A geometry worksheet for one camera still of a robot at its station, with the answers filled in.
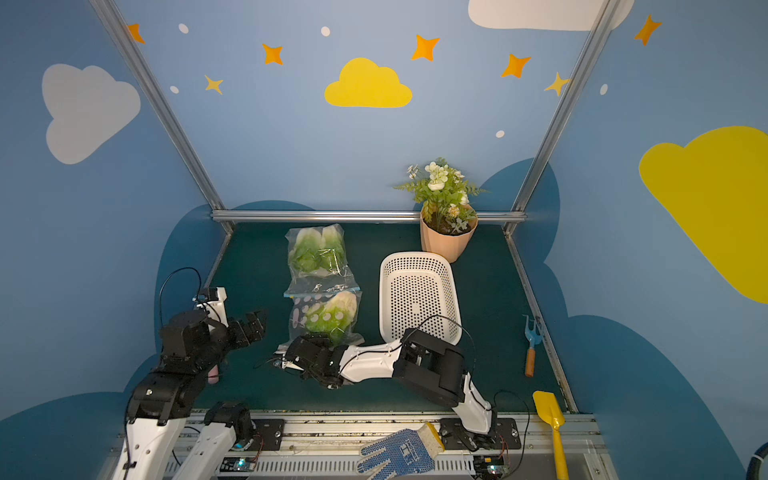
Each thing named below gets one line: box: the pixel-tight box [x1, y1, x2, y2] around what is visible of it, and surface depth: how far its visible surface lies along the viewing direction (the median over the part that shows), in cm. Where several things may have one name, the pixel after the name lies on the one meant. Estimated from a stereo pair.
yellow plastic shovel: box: [532, 391, 569, 480], surface depth 78 cm
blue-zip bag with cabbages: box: [283, 223, 361, 297], surface depth 104 cm
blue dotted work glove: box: [357, 422, 446, 480], surface depth 73 cm
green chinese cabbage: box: [306, 291, 357, 342], surface depth 90 cm
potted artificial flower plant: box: [395, 158, 488, 263], surface depth 100 cm
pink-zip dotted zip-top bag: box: [284, 272, 366, 346], surface depth 93 cm
